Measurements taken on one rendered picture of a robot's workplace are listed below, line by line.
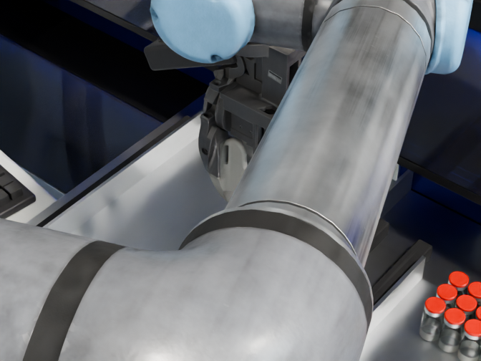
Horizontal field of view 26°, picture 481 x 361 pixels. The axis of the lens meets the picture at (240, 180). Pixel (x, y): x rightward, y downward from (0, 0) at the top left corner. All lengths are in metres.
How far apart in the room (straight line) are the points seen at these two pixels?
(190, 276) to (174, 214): 0.78
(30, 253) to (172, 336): 0.07
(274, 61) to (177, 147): 0.41
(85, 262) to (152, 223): 0.77
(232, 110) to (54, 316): 0.55
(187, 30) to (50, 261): 0.35
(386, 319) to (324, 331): 0.67
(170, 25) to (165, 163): 0.54
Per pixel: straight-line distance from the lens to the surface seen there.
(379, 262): 1.16
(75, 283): 0.41
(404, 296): 1.12
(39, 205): 1.34
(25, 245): 0.43
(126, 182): 1.22
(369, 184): 0.53
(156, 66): 0.99
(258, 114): 0.91
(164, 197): 1.22
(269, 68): 0.90
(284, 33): 0.74
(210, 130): 0.95
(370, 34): 0.64
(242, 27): 0.72
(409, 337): 1.09
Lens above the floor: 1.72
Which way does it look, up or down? 42 degrees down
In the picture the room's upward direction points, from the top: straight up
